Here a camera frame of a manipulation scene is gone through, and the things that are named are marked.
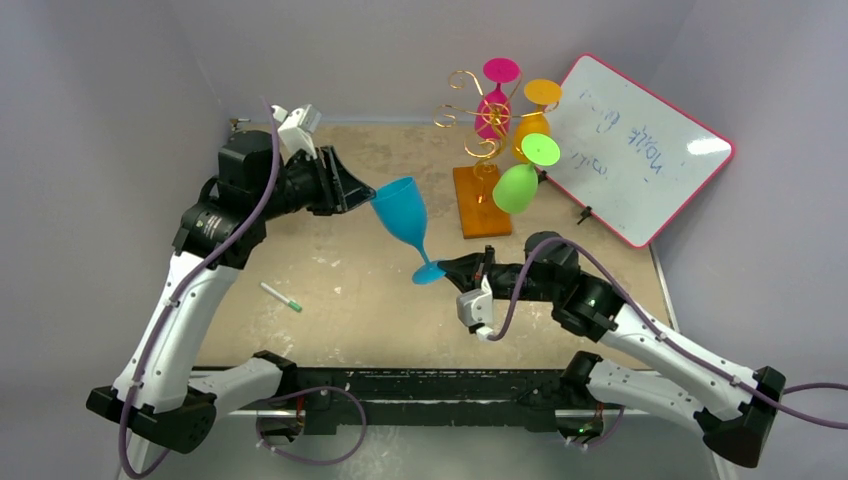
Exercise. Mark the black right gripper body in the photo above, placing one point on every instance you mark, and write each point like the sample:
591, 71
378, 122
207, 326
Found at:
486, 266

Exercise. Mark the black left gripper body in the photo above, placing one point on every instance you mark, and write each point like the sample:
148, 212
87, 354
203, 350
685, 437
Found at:
305, 186

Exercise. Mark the blue plastic wine glass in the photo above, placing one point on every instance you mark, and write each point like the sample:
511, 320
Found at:
400, 208

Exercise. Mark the green plastic wine glass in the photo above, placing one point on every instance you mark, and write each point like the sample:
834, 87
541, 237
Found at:
517, 187

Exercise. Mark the pink plastic wine glass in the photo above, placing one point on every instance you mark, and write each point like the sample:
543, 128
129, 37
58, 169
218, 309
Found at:
494, 110

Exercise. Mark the orange plastic wine glass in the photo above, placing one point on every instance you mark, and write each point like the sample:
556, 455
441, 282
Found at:
542, 93

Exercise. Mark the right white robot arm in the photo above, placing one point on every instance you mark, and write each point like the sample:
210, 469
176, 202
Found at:
732, 407

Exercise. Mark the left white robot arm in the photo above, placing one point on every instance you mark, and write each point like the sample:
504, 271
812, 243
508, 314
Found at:
155, 397

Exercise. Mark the green capped white marker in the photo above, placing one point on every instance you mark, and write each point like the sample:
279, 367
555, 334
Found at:
293, 305

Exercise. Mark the pink framed whiteboard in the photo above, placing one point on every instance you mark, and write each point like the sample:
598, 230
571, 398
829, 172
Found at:
630, 157

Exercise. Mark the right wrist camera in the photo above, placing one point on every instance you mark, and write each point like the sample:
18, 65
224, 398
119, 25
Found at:
475, 310

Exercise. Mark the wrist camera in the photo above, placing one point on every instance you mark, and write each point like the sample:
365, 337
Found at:
296, 127
475, 310

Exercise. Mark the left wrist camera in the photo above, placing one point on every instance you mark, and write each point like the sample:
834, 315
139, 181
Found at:
296, 127

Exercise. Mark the gold wire glass rack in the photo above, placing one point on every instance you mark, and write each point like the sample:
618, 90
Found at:
479, 216

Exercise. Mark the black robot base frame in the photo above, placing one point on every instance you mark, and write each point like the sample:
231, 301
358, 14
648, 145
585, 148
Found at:
538, 400

